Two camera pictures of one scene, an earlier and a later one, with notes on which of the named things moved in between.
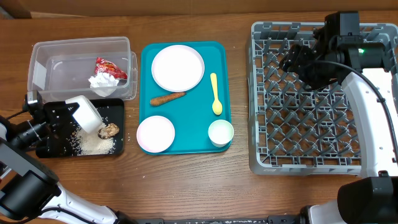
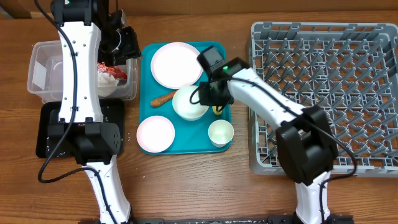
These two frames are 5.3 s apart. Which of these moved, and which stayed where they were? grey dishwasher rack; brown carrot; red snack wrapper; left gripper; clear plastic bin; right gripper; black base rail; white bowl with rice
Moved: left gripper; white bowl with rice; right gripper
Stayed: grey dishwasher rack; brown carrot; clear plastic bin; red snack wrapper; black base rail
